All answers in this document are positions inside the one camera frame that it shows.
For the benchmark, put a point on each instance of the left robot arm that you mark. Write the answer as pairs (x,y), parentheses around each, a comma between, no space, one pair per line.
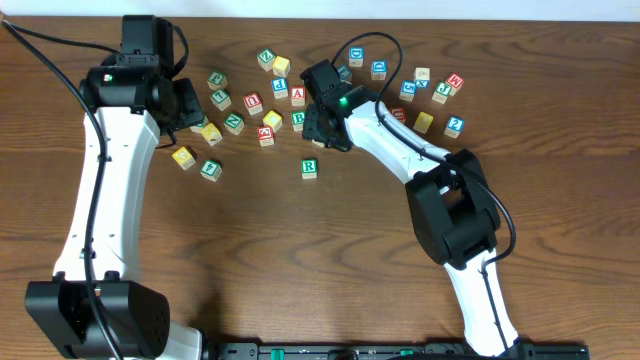
(94,306)

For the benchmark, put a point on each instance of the green 4 block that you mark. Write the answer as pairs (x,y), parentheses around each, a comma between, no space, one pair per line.
(211,170)

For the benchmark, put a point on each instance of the yellow C block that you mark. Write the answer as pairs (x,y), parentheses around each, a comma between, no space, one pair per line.
(184,157)

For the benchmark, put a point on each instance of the green 7 block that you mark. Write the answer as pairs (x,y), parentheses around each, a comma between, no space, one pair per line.
(221,99)

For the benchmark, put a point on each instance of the blue P block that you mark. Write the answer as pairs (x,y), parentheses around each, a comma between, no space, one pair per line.
(280,88)

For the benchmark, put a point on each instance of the yellow block middle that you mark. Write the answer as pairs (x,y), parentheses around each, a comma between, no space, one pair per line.
(273,120)

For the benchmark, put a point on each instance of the red u block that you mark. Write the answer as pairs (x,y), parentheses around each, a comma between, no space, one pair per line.
(399,113)
(253,103)

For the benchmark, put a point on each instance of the green block far left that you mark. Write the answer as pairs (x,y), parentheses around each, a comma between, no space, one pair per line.
(217,81)

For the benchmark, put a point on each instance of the blue L block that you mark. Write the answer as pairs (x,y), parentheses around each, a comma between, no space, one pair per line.
(344,73)

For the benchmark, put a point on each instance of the red U block left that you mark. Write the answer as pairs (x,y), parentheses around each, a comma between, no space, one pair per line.
(253,103)

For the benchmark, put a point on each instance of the red M block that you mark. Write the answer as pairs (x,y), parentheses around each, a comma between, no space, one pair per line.
(455,81)

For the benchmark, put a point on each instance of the green N block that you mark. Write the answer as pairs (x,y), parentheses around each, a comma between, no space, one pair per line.
(234,123)

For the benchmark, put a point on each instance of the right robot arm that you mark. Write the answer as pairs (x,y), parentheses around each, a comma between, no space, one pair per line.
(454,213)

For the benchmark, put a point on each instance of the blue 2 block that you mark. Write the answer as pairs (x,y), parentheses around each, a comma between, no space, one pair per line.
(454,127)

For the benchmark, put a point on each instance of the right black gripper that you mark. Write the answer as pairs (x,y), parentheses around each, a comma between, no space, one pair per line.
(309,130)

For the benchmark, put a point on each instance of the green Z block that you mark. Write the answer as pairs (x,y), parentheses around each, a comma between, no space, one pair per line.
(265,59)

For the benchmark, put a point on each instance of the green R block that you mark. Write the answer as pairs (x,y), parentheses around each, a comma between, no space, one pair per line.
(309,168)

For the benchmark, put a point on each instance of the blue d block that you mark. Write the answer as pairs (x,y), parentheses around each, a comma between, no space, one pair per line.
(379,69)
(356,57)

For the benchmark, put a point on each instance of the red A block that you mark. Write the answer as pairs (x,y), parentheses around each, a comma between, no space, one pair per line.
(298,96)

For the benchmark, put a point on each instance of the red E block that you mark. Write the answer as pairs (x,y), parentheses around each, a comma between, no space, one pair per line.
(266,136)

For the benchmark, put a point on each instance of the blue D block near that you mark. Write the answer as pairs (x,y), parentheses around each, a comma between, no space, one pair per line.
(379,69)

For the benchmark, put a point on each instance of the green B block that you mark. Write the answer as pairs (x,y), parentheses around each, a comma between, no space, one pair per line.
(298,120)

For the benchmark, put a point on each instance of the blue 5 block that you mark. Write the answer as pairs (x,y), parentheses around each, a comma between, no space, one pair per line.
(407,91)

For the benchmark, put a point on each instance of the yellow X block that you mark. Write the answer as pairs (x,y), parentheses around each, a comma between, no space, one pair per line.
(211,134)

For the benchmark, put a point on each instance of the yellow block far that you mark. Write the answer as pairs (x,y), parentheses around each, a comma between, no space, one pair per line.
(281,66)

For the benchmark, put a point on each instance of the green V block left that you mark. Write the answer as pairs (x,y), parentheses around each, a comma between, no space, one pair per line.
(199,126)

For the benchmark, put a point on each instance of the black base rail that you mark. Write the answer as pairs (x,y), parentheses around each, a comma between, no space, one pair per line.
(429,351)

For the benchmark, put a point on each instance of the green J block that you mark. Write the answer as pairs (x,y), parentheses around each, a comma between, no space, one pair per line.
(442,92)

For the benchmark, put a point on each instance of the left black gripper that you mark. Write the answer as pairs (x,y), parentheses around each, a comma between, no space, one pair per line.
(189,107)

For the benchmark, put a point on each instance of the blue D block far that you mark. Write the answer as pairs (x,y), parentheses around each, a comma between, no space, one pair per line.
(356,57)

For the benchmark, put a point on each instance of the red U block right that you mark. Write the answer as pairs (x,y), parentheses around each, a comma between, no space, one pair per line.
(399,113)

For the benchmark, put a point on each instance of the blue X block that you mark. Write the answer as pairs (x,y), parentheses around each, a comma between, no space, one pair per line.
(422,77)

